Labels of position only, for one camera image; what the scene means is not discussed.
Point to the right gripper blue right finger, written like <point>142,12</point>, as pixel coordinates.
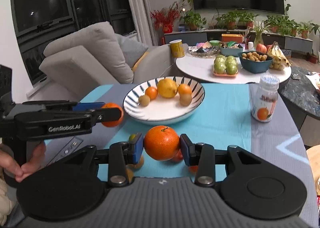
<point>186,148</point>

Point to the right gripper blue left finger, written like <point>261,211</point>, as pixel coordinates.
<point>136,148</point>

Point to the large orange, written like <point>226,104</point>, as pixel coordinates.
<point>161,143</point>

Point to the brown kiwi fruit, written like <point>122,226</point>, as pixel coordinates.
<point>185,99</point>

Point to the small orange mandarin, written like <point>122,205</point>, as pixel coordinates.
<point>151,92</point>

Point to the yellow lemon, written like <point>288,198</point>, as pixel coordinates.
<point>167,88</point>

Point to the person's left hand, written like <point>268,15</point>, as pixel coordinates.
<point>9,164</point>

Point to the striped white ceramic bowl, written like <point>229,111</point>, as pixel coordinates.
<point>163,111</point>

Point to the blue grey tablecloth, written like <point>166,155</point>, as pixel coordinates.
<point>223,119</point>

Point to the round white coffee table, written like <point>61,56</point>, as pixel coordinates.
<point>202,69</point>

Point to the tray of green apples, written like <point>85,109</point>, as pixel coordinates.
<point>225,66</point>

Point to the small orange juice bottle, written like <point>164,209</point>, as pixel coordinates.
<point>265,98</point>

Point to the beige sofa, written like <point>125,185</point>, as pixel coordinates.
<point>96,55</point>

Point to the yellow tin can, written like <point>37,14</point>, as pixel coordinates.
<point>177,49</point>

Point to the grey blue snack tray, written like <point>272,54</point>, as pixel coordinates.
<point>234,50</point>

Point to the dark teal longan bowl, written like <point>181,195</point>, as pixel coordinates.
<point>255,62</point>

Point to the orange rectangular box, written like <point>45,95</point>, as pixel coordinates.
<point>238,38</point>

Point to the red apple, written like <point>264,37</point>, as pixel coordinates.
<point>261,48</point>

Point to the potted green plant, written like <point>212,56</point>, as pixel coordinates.
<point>193,20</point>

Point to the red flower vase arrangement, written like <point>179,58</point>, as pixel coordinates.
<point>164,19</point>

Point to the bunch of bananas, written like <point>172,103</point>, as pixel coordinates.
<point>279,60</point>

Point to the glass vase with plant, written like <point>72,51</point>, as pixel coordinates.
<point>259,28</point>

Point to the grey tv cabinet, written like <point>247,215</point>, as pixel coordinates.
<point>286,42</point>

